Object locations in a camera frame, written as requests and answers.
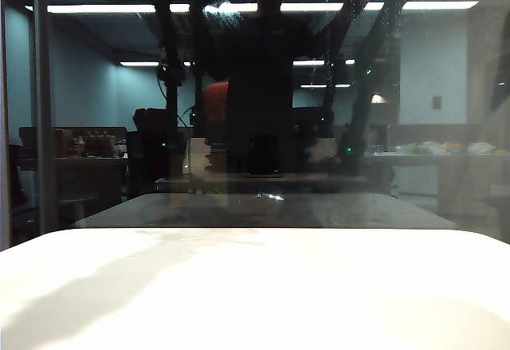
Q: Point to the grey metal frame post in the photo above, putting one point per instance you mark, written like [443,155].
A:
[43,127]

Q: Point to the round white side table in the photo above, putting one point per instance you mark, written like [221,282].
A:
[77,202]

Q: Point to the large glass pane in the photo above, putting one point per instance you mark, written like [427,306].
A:
[430,87]

